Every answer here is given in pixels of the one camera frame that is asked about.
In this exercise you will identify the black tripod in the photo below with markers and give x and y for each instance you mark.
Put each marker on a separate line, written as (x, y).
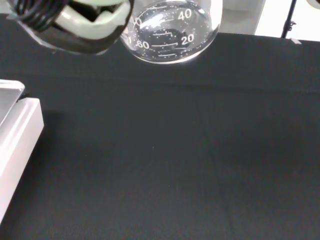
(287, 22)

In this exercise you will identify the gray tape piece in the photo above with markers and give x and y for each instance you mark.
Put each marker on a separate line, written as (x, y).
(296, 41)

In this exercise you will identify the white electronic balance steel pan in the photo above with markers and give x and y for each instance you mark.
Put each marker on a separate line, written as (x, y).
(17, 130)

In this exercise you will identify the black bench cloth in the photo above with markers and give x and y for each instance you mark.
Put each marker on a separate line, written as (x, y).
(175, 150)

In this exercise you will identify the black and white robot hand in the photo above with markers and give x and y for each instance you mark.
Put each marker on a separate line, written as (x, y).
(75, 22)

